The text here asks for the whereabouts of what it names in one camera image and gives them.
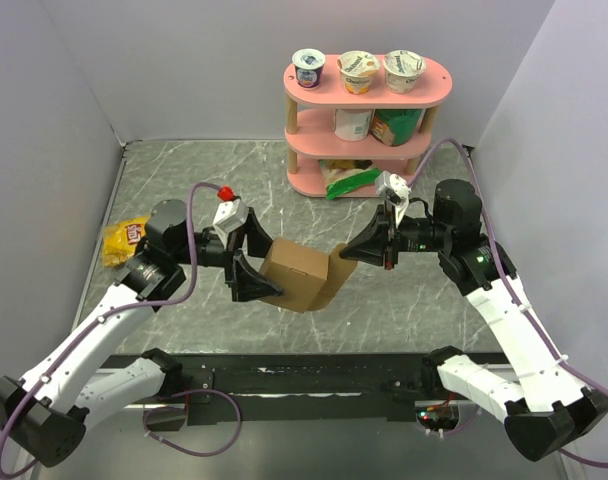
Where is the yellow Lays chip bag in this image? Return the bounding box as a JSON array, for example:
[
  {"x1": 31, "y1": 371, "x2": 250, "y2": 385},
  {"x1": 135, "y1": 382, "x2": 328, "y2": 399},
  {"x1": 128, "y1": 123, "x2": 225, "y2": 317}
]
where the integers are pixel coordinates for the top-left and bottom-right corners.
[{"x1": 102, "y1": 216, "x2": 149, "y2": 268}]

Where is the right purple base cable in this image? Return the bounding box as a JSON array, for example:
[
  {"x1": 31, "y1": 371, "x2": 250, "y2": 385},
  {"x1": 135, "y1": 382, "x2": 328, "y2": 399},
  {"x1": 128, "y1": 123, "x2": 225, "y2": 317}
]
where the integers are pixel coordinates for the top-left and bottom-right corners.
[{"x1": 423, "y1": 399, "x2": 485, "y2": 442}]

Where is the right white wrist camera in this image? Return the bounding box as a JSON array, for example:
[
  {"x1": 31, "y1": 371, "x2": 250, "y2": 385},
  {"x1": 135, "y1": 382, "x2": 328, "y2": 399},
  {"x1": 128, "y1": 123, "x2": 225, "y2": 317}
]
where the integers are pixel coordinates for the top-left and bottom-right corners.
[{"x1": 374, "y1": 171, "x2": 411, "y2": 227}]

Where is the green white snack bag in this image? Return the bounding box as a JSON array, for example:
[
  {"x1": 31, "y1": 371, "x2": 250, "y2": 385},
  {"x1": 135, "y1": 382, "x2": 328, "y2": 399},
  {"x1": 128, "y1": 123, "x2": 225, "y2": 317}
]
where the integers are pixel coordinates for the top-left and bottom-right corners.
[{"x1": 318, "y1": 159, "x2": 381, "y2": 200}]

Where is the pink three-tier shelf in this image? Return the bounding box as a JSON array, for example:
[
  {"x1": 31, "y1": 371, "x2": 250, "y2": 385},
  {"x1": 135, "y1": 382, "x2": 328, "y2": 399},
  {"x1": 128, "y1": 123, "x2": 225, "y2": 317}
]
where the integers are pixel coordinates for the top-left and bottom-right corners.
[{"x1": 283, "y1": 54, "x2": 453, "y2": 198}]

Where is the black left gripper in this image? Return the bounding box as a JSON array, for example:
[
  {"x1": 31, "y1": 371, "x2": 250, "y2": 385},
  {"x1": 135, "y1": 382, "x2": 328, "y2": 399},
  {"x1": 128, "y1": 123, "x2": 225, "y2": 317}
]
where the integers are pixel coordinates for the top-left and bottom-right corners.
[{"x1": 173, "y1": 208, "x2": 288, "y2": 300}]

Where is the blue yogurt cup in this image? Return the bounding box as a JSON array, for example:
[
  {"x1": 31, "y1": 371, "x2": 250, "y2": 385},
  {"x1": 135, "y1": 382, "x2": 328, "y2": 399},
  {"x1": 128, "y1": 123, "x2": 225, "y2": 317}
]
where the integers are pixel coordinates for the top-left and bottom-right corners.
[{"x1": 292, "y1": 48, "x2": 326, "y2": 90}]

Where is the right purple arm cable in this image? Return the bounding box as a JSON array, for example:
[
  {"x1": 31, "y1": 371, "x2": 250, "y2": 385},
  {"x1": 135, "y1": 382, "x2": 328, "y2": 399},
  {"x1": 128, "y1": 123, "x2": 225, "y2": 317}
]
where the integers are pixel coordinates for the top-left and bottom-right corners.
[{"x1": 408, "y1": 138, "x2": 608, "y2": 469}]

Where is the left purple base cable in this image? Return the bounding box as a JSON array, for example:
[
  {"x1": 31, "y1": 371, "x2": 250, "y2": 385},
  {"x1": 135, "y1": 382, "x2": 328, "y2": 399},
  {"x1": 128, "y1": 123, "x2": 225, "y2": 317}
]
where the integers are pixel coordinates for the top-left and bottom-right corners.
[{"x1": 142, "y1": 388, "x2": 243, "y2": 457}]

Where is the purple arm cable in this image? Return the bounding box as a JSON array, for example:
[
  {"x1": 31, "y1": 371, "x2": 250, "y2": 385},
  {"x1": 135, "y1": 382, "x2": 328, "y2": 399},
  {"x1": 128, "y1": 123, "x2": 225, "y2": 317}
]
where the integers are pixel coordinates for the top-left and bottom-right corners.
[
  {"x1": 0, "y1": 182, "x2": 225, "y2": 477},
  {"x1": 408, "y1": 138, "x2": 608, "y2": 469}
]

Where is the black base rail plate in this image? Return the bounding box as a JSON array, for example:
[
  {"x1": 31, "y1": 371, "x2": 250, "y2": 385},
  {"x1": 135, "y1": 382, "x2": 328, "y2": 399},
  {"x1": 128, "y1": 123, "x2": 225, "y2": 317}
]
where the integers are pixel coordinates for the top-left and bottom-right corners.
[{"x1": 173, "y1": 353, "x2": 462, "y2": 426}]

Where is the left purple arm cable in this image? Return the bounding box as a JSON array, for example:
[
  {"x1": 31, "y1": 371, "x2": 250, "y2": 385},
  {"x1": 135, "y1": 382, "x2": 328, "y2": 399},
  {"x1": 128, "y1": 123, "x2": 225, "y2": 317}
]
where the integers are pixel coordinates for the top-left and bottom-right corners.
[{"x1": 0, "y1": 182, "x2": 225, "y2": 477}]

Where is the white paper cup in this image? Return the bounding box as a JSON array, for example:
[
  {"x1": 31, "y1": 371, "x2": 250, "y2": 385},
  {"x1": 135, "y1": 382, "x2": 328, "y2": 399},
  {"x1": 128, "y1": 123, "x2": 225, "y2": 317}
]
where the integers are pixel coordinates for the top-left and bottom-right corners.
[{"x1": 333, "y1": 109, "x2": 374, "y2": 142}]

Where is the orange Chobani yogurt cup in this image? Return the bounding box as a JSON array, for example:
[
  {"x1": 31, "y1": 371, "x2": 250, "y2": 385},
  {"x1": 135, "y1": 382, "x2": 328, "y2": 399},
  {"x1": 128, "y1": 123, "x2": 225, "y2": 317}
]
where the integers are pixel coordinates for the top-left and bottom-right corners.
[{"x1": 337, "y1": 50, "x2": 381, "y2": 95}]

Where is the green snack canister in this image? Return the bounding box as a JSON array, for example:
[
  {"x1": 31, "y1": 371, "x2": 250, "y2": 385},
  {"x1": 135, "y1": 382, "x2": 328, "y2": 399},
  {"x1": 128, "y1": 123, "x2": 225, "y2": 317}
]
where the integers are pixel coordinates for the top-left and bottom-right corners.
[{"x1": 370, "y1": 109, "x2": 423, "y2": 147}]

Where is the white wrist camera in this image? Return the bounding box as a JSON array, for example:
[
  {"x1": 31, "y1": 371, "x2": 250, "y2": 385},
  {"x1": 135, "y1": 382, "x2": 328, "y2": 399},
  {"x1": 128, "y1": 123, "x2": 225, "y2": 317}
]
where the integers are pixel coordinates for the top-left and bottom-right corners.
[
  {"x1": 212, "y1": 186, "x2": 249, "y2": 247},
  {"x1": 374, "y1": 171, "x2": 411, "y2": 227}
]

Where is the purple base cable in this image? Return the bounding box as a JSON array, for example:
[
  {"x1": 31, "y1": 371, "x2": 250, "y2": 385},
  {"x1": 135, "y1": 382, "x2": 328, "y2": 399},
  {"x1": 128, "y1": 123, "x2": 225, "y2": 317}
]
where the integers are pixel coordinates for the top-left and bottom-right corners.
[
  {"x1": 423, "y1": 399, "x2": 485, "y2": 442},
  {"x1": 142, "y1": 388, "x2": 243, "y2": 457}
]

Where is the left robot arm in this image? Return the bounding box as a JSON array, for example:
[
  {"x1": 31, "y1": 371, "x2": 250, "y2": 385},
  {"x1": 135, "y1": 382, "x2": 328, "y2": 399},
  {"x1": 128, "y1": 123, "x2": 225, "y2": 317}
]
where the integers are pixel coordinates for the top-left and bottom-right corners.
[{"x1": 0, "y1": 198, "x2": 284, "y2": 467}]

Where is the white Chobani yogurt cup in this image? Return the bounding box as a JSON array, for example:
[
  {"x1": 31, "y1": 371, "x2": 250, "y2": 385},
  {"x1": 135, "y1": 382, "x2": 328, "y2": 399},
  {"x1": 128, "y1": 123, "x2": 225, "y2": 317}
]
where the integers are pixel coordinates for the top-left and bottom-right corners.
[{"x1": 383, "y1": 50, "x2": 426, "y2": 94}]

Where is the brown cardboard paper box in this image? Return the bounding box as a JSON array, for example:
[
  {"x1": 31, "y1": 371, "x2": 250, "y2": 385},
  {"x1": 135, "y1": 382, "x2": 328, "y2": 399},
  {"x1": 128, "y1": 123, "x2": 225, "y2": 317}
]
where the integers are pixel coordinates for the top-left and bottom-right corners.
[{"x1": 260, "y1": 238, "x2": 357, "y2": 313}]

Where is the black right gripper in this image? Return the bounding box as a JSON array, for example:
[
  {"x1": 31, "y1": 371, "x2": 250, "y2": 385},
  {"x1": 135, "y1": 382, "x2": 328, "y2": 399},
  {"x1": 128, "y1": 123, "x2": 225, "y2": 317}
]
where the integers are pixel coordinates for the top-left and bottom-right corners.
[{"x1": 339, "y1": 199, "x2": 452, "y2": 269}]

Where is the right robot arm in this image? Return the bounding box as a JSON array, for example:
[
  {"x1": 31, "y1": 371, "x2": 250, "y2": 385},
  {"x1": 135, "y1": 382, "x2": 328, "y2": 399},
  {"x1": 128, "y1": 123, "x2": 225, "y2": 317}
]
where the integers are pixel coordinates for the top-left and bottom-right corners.
[{"x1": 340, "y1": 172, "x2": 608, "y2": 461}]

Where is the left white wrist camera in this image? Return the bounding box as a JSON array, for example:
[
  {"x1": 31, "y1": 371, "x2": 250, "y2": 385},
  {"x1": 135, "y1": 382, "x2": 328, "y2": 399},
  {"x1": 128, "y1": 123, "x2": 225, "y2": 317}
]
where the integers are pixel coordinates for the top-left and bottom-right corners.
[{"x1": 212, "y1": 186, "x2": 249, "y2": 247}]

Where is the aluminium frame rail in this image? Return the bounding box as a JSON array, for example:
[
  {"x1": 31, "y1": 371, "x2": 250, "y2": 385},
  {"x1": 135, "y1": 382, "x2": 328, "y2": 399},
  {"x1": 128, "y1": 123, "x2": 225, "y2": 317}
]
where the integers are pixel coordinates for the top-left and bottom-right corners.
[{"x1": 12, "y1": 449, "x2": 40, "y2": 480}]

